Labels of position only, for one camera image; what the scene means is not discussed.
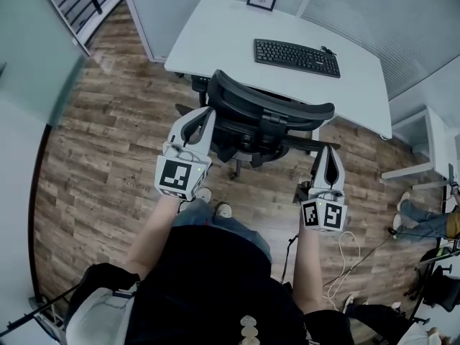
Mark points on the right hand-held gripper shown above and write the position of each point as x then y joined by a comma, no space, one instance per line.
325,214

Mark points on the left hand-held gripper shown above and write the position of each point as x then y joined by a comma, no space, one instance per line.
176,176

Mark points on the black mesh office chair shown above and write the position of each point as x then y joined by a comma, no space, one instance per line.
251,101

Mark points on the person's right forearm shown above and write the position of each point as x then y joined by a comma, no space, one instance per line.
307,264

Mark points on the person's left forearm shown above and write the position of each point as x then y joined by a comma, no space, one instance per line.
158,228

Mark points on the black desk control box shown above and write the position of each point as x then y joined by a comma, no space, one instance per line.
200,83

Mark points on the white desk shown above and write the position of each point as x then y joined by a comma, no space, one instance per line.
223,38

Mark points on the black rolling chair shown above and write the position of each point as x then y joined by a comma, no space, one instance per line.
442,286

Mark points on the person's left white shoe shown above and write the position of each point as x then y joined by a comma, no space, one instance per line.
203,195

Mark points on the person's white shoe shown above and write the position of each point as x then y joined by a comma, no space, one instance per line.
223,210
203,195

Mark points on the person's right white shoe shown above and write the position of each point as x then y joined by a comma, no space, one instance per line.
223,210

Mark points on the person's blue jeans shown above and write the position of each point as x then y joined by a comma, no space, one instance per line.
230,225

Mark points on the white open shelf unit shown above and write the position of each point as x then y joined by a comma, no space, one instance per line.
433,146

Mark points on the black computer keyboard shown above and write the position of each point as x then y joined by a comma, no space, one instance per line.
296,58

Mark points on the grey window blinds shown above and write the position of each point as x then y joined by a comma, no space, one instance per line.
391,23

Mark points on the person's black top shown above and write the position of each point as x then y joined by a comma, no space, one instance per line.
205,286

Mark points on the frosted glass door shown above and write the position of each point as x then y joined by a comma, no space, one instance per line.
32,49

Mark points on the black stand pole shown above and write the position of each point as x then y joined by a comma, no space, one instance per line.
39,309

